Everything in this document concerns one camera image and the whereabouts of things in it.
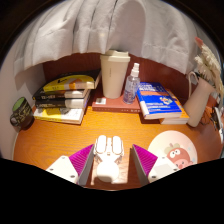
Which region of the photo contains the white computer mouse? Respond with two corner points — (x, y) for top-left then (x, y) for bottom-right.
(93, 134), (125, 184)

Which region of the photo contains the cream lidded travel cup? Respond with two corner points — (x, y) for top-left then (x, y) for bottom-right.
(99, 49), (131, 100)

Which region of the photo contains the white ceramic jug vase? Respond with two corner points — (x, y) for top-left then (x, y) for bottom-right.
(182, 70), (216, 128)

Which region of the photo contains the clear spray bottle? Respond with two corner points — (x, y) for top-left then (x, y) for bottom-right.
(122, 62), (142, 105)

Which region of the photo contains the white pleated curtain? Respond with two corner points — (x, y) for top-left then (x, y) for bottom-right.
(13, 0), (214, 76)

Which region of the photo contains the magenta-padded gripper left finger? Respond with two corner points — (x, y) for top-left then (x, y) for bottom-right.
(45, 143), (95, 186)

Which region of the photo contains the yellow and white book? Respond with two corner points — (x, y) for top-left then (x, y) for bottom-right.
(32, 104), (87, 126)

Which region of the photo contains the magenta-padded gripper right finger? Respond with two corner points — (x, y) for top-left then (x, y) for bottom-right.
(131, 143), (181, 185)

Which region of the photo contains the yellow cover book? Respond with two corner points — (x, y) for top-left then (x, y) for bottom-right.
(42, 69), (102, 93)

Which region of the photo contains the black cable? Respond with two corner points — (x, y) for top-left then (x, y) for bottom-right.
(199, 105), (223, 132)

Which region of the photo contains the black spine book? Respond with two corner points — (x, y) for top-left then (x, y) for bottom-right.
(34, 93), (91, 110)

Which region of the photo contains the blue book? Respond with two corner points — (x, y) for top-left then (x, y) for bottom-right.
(135, 81), (183, 121)

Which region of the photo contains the dark mug with green inside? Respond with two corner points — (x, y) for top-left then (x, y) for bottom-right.
(9, 96), (35, 130)

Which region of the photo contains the white daisy flower bunch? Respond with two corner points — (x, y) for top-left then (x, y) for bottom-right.
(193, 36), (224, 98)

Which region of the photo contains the round pink cartoon mouse pad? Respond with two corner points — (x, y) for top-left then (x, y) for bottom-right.
(147, 130), (198, 170)

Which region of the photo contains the white device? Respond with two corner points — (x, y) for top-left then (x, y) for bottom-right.
(213, 106), (224, 145)

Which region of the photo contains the red-brown hardcover book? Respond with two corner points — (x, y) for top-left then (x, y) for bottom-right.
(91, 88), (142, 114)

